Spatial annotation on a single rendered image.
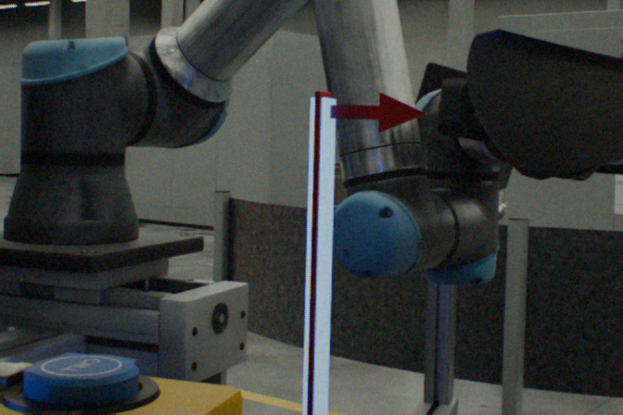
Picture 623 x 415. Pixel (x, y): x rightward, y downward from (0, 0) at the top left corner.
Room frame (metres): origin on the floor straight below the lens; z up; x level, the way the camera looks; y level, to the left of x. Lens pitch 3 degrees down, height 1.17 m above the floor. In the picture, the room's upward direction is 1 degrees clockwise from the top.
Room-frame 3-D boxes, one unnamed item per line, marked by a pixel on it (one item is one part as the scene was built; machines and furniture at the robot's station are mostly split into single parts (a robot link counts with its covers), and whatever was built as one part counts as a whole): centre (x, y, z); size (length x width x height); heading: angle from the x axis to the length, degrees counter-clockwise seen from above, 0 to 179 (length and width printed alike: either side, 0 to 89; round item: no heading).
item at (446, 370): (1.08, -0.16, 0.96); 0.03 x 0.03 x 0.20; 72
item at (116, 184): (1.08, 0.27, 1.09); 0.15 x 0.15 x 0.10
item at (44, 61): (1.09, 0.27, 1.20); 0.13 x 0.12 x 0.14; 144
